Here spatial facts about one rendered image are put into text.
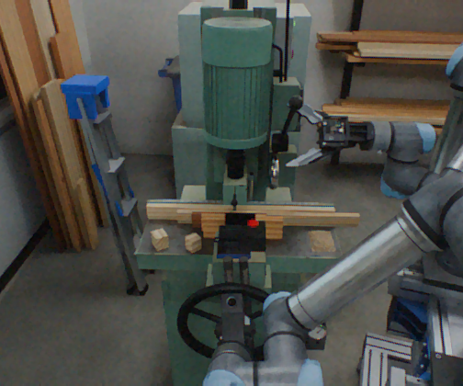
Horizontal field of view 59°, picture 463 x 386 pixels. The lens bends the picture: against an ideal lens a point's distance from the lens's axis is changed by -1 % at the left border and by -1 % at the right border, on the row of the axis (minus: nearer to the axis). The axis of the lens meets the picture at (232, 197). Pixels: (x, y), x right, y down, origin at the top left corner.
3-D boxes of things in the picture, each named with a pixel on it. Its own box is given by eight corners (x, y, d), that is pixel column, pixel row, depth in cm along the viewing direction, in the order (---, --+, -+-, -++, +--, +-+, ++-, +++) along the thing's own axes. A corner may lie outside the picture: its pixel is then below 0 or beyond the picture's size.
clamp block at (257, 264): (211, 286, 113) (210, 260, 108) (214, 255, 124) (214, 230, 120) (265, 288, 113) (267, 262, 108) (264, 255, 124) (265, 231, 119)
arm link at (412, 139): (431, 163, 100) (441, 130, 95) (386, 161, 100) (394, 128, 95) (420, 149, 106) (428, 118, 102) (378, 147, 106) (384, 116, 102)
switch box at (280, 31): (271, 69, 134) (275, 17, 126) (270, 62, 143) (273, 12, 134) (290, 70, 134) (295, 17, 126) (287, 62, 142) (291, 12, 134)
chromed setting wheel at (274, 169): (268, 197, 136) (271, 163, 129) (266, 178, 146) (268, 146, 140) (277, 197, 136) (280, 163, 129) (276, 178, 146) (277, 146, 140)
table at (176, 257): (129, 291, 115) (127, 276, 112) (151, 227, 141) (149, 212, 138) (348, 297, 114) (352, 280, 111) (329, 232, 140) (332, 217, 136)
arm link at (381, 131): (379, 125, 105) (379, 157, 104) (362, 124, 105) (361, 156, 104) (390, 118, 97) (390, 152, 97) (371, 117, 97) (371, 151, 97)
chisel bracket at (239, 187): (222, 209, 125) (222, 185, 120) (224, 186, 137) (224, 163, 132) (247, 210, 124) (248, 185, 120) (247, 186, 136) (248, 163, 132)
